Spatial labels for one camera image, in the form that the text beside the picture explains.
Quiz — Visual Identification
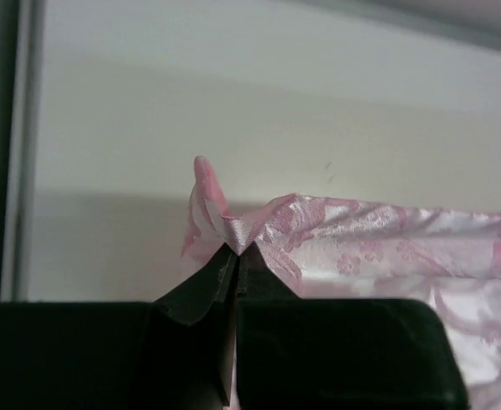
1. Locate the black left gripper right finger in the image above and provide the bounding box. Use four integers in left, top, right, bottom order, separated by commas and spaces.
235, 246, 469, 409

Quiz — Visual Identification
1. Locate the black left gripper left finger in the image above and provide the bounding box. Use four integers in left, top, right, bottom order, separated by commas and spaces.
0, 247, 238, 409

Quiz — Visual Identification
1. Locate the pink satin pillowcase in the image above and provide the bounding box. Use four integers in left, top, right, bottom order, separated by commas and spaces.
180, 156, 501, 409

